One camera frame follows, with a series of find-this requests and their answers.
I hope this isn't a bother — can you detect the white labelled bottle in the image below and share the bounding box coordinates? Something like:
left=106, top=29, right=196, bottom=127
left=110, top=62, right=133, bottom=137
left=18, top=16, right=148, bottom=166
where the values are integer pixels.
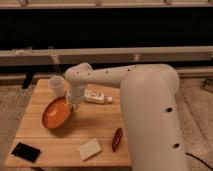
left=84, top=90, right=113, bottom=104

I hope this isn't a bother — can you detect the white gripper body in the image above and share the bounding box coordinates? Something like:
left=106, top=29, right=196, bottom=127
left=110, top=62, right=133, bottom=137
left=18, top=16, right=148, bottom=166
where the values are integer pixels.
left=66, top=86, right=86, bottom=110

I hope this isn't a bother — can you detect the wooden table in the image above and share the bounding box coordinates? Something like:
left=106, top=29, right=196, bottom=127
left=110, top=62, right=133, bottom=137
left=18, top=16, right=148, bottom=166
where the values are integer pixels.
left=5, top=79, right=130, bottom=168

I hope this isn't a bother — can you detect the beige sponge block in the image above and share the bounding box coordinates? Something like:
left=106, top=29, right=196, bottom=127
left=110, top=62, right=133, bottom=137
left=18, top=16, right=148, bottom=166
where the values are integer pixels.
left=79, top=139, right=102, bottom=161

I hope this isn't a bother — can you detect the black phone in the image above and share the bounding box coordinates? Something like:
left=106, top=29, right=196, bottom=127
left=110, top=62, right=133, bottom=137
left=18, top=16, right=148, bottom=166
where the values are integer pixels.
left=12, top=142, right=41, bottom=162

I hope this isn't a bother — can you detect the white plastic cup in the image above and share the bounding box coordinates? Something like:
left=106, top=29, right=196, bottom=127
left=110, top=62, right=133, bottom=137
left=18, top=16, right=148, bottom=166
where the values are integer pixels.
left=48, top=75, right=65, bottom=97

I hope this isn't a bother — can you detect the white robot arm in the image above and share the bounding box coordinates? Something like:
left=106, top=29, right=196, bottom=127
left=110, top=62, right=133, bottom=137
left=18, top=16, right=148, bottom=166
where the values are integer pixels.
left=65, top=63, right=189, bottom=171

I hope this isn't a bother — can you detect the dark red round object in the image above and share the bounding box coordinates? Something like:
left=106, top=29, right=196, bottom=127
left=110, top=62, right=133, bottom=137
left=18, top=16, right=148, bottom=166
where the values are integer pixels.
left=112, top=128, right=123, bottom=152

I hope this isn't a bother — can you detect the orange ceramic bowl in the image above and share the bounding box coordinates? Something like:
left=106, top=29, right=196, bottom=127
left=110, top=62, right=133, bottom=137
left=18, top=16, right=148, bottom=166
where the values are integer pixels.
left=42, top=97, right=71, bottom=129

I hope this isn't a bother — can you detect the black cable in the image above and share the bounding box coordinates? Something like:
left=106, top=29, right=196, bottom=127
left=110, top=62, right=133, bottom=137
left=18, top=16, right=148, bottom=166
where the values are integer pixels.
left=185, top=152, right=213, bottom=171

